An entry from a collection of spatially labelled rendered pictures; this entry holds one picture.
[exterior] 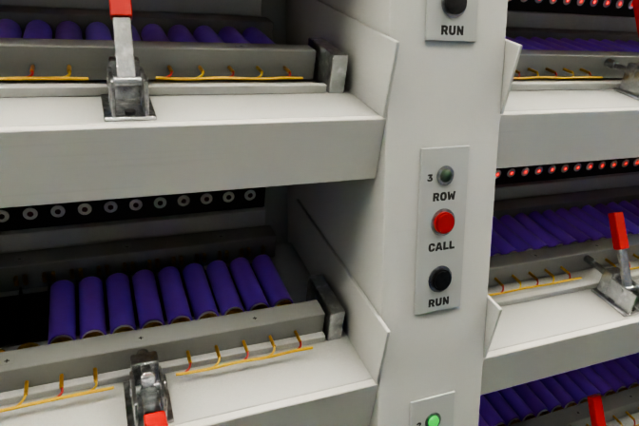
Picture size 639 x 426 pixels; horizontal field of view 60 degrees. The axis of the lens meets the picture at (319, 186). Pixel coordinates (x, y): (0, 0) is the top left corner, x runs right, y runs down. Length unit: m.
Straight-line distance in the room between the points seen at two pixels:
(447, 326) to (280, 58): 0.24
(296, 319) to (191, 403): 0.10
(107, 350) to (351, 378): 0.17
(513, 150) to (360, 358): 0.20
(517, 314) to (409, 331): 0.14
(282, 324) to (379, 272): 0.09
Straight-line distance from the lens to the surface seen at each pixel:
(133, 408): 0.38
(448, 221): 0.40
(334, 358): 0.44
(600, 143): 0.51
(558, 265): 0.60
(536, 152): 0.46
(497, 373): 0.50
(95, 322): 0.44
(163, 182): 0.34
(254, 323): 0.42
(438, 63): 0.39
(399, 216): 0.39
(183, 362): 0.42
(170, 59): 0.39
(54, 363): 0.41
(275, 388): 0.41
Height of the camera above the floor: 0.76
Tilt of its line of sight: 12 degrees down
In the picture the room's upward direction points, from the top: straight up
